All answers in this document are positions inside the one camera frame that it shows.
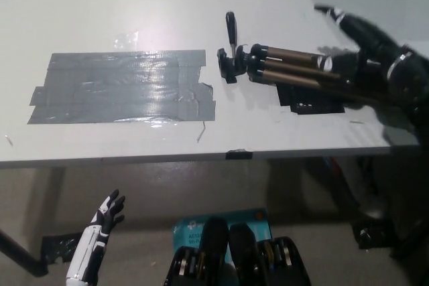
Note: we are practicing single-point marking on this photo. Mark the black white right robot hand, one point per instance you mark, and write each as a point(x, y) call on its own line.
point(372, 55)

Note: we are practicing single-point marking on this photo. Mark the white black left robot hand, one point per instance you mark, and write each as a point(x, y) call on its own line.
point(87, 252)

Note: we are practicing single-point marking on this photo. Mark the black bronze camera tripod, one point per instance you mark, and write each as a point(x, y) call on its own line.
point(295, 69)

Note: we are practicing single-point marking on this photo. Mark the black floor tape patch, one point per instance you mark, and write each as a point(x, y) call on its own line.
point(57, 249)
point(372, 234)

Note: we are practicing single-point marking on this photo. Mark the black tape square patch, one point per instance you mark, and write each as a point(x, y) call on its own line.
point(315, 106)

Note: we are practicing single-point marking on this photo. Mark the teal router box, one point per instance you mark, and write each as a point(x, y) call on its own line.
point(191, 229)

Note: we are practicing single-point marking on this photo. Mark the small black tape strip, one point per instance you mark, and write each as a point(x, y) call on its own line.
point(238, 154)

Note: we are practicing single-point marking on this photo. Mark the clear tape piece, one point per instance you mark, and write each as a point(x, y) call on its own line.
point(126, 39)

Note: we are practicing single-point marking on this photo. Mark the grey duct tape patch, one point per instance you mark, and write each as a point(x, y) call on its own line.
point(124, 88)

